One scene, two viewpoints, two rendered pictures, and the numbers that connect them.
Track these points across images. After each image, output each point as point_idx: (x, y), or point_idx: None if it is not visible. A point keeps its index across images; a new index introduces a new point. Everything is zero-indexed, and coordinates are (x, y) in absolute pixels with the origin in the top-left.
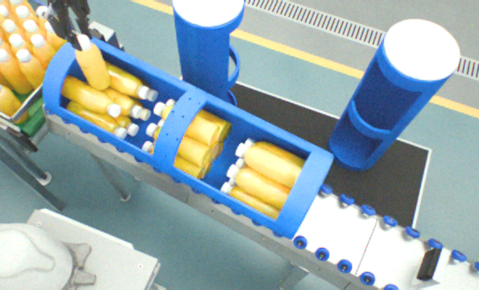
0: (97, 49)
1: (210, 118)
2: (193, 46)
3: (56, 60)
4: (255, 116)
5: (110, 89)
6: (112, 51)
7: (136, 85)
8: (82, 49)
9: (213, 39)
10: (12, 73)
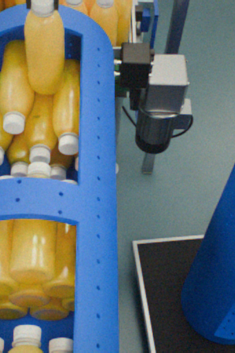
0: (54, 29)
1: (69, 252)
2: (234, 185)
3: (23, 9)
4: (104, 321)
5: (49, 103)
6: (85, 61)
7: (68, 127)
8: (30, 7)
9: None
10: (20, 4)
